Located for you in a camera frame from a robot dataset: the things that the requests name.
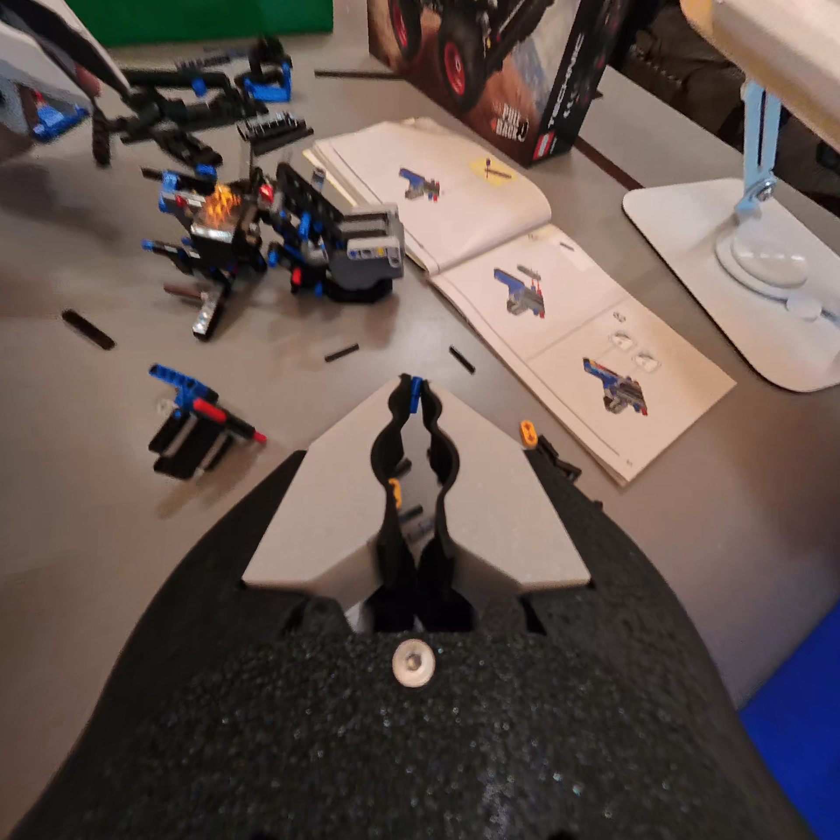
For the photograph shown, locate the blue curved lego piece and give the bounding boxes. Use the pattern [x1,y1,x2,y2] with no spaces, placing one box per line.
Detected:
[234,62,294,103]

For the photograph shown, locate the pile of black lego pieces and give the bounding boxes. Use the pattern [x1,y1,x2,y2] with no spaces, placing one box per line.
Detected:
[91,36,316,169]

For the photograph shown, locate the blue seat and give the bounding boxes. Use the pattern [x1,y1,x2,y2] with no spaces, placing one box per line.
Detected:
[738,602,840,840]

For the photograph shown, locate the partly built lego vehicle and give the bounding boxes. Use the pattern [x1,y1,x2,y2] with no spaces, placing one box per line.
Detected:
[140,161,407,343]

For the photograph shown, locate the blue long lego panel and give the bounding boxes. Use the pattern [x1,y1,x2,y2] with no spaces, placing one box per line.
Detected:
[31,104,91,143]

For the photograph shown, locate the blue black lego sub-assembly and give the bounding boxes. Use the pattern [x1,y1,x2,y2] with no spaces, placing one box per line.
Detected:
[147,364,269,481]

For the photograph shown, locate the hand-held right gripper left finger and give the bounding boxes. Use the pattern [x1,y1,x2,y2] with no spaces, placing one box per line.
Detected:
[241,375,412,613]

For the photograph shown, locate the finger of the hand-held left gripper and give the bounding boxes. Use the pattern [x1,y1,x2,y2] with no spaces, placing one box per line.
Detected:
[0,23,94,143]
[16,0,133,97]

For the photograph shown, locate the lego set box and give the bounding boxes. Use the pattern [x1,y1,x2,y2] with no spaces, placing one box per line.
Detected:
[366,0,632,169]

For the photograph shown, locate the beige stand tray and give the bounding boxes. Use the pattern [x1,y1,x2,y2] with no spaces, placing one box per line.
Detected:
[679,0,840,153]

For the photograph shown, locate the white desk stand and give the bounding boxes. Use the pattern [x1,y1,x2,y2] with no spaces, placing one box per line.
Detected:
[622,79,840,394]

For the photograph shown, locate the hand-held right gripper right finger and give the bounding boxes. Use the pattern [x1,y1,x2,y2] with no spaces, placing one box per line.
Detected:
[420,379,592,609]

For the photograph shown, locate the black angled lego piece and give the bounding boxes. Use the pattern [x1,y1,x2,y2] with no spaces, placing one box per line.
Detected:
[535,434,584,484]

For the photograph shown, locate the short black lego beam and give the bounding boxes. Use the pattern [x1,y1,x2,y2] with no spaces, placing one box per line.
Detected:
[60,309,116,351]

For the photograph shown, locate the lego instruction booklet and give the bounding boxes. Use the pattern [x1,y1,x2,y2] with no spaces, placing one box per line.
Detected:
[303,118,738,487]

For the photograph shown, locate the green plastic bin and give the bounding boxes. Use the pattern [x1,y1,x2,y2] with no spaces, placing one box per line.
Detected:
[66,0,335,48]

